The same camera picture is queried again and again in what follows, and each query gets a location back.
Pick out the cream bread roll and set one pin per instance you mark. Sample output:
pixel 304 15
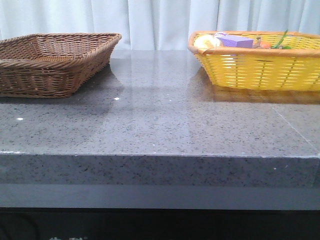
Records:
pixel 206 41

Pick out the white curtain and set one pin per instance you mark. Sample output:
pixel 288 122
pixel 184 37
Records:
pixel 156 24

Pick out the purple block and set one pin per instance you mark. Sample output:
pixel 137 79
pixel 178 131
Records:
pixel 236 41

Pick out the brown wicker basket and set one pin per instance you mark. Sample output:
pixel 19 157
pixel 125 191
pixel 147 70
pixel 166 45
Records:
pixel 52 65

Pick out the orange toy carrot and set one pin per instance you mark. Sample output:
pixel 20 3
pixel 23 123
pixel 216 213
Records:
pixel 260 44

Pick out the yellow woven basket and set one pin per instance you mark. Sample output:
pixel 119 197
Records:
pixel 292 63

